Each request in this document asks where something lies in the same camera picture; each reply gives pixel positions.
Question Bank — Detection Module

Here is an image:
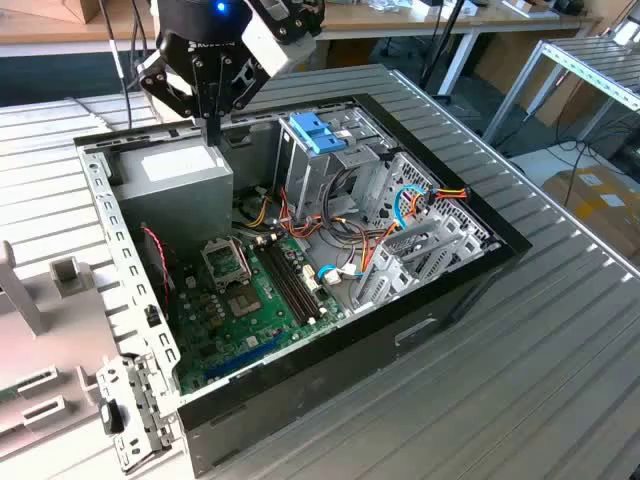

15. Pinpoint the grey parts rack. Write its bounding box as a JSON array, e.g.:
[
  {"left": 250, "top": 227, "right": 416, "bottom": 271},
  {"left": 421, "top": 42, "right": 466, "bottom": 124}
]
[{"left": 0, "top": 239, "right": 126, "bottom": 469}]

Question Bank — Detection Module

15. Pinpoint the grey power supply box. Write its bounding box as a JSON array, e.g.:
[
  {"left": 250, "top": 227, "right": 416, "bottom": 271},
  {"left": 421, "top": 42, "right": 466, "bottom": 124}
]
[{"left": 112, "top": 137, "right": 236, "bottom": 256}]

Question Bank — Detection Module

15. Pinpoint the cardboard box yellow tape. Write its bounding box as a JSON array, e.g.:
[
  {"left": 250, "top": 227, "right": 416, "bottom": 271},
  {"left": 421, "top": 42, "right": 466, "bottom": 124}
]
[{"left": 542, "top": 167, "right": 640, "bottom": 261}]

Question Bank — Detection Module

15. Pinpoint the grey metal drive cage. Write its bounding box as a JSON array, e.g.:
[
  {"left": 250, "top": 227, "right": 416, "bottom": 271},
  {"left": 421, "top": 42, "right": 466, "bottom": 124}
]
[{"left": 272, "top": 107, "right": 396, "bottom": 226}]

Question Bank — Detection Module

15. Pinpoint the blue expansion slot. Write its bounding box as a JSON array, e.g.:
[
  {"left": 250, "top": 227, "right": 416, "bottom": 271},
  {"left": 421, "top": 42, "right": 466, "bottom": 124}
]
[{"left": 204, "top": 332, "right": 286, "bottom": 381}]

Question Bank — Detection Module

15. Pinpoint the green motherboard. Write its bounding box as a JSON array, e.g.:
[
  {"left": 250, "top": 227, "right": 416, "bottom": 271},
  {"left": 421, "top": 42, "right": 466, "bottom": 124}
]
[{"left": 169, "top": 234, "right": 349, "bottom": 396}]

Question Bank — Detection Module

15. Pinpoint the small brown cardboard box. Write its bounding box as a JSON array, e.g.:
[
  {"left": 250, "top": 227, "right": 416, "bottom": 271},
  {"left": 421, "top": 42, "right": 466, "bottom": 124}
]
[{"left": 29, "top": 0, "right": 109, "bottom": 25}]

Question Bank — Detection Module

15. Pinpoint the large brown cardboard box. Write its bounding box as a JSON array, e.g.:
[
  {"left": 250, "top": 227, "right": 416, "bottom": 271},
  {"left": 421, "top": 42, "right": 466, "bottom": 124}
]
[{"left": 472, "top": 29, "right": 609, "bottom": 129}]

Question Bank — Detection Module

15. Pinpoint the blue plastic drive latch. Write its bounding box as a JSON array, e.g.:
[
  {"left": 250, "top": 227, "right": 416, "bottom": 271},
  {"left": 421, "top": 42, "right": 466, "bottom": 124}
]
[{"left": 288, "top": 113, "right": 347, "bottom": 156}]

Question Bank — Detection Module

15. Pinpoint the black wire loop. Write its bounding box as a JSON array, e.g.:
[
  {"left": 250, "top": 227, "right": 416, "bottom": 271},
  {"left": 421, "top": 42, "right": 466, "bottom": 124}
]
[{"left": 321, "top": 164, "right": 391, "bottom": 241}]

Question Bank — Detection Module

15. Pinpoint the orange yellow wire bundle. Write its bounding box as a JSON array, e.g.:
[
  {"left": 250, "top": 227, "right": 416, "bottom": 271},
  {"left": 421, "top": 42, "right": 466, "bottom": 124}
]
[{"left": 234, "top": 187, "right": 326, "bottom": 244}]

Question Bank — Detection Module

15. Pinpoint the metal expansion bracket flap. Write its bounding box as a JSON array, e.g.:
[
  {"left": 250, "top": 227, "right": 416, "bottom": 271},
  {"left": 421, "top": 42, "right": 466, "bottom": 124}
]
[{"left": 94, "top": 352, "right": 184, "bottom": 474}]

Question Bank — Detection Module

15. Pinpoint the black RAM slot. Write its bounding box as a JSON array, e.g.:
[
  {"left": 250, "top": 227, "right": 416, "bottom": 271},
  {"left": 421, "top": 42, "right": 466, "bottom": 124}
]
[
  {"left": 260, "top": 243, "right": 310, "bottom": 326},
  {"left": 272, "top": 239, "right": 324, "bottom": 321}
]

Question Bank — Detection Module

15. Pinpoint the red black fan wire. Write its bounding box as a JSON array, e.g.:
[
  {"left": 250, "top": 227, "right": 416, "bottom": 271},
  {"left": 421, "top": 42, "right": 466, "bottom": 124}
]
[{"left": 139, "top": 224, "right": 174, "bottom": 306}]

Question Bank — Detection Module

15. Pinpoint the grey metal disk bay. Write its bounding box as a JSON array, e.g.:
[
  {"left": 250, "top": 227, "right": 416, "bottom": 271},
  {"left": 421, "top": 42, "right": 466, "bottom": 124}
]
[{"left": 349, "top": 214, "right": 501, "bottom": 316}]

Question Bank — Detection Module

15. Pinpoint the metal socket cover frame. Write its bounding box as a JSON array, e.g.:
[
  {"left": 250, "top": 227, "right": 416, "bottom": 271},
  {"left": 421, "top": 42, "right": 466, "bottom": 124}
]
[{"left": 199, "top": 238, "right": 251, "bottom": 291}]

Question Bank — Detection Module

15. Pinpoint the CPU socket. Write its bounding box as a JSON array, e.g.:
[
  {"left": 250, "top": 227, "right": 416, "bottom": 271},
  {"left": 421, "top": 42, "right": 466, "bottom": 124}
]
[{"left": 222, "top": 283, "right": 265, "bottom": 322}]

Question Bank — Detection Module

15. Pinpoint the metal slat rack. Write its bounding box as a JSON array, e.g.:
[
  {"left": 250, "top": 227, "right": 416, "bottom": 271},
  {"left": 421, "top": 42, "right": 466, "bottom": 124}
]
[{"left": 482, "top": 35, "right": 640, "bottom": 146}]

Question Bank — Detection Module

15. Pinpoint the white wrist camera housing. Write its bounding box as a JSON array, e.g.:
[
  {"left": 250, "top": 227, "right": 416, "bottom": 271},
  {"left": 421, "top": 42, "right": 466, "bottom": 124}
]
[{"left": 238, "top": 7, "right": 317, "bottom": 79}]

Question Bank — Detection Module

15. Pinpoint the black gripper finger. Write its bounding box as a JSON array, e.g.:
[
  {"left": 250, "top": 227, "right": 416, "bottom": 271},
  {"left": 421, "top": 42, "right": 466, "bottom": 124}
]
[
  {"left": 137, "top": 52, "right": 214, "bottom": 147},
  {"left": 212, "top": 55, "right": 272, "bottom": 147}
]

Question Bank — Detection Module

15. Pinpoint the long blue data wire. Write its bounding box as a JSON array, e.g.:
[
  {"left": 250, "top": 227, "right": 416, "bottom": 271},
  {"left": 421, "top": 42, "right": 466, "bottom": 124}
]
[{"left": 393, "top": 183, "right": 432, "bottom": 232}]

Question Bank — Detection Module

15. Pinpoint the short blue data wire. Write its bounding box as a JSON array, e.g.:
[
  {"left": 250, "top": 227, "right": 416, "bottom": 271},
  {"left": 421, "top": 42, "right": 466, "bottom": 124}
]
[{"left": 317, "top": 264, "right": 361, "bottom": 286}]

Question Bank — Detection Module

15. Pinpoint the red yellow power wire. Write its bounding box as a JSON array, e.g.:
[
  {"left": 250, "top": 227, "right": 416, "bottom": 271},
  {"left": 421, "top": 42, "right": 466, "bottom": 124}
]
[{"left": 359, "top": 185, "right": 474, "bottom": 271}]

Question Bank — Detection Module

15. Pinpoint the black open PC case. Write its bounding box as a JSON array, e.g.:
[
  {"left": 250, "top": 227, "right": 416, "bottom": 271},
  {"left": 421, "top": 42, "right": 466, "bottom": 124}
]
[{"left": 72, "top": 92, "right": 534, "bottom": 479}]

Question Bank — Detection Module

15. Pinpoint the black case fan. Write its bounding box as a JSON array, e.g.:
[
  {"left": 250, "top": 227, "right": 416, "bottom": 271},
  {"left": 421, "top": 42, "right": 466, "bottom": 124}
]
[{"left": 137, "top": 224, "right": 181, "bottom": 331}]

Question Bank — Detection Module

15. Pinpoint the wooden desk white frame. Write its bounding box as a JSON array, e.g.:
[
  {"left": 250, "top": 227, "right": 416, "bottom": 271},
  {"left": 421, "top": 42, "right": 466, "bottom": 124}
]
[{"left": 0, "top": 0, "right": 604, "bottom": 96}]

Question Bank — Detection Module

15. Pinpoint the thin metal locking lever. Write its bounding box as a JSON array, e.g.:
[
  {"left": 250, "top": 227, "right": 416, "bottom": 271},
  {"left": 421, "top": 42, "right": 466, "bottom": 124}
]
[{"left": 236, "top": 241, "right": 252, "bottom": 282}]

